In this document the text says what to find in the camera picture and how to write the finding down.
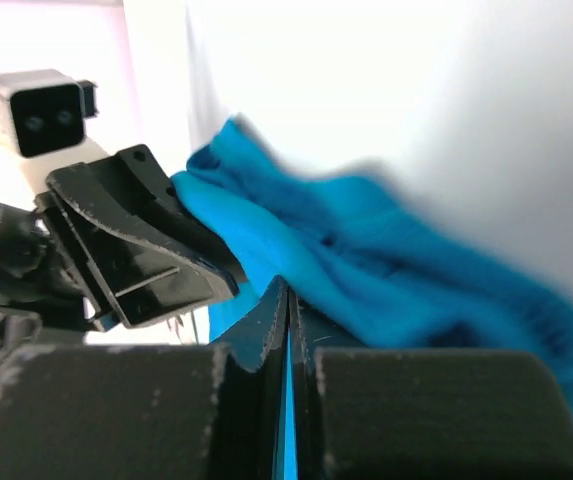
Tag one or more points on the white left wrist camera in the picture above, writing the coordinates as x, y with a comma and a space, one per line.
42, 123

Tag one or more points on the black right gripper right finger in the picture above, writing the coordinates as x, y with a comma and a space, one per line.
363, 413

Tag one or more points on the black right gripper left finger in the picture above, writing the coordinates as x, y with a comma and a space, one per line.
149, 411

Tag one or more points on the blue t shirt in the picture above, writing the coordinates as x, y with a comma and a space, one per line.
353, 251

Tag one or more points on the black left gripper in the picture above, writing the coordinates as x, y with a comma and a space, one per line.
149, 255

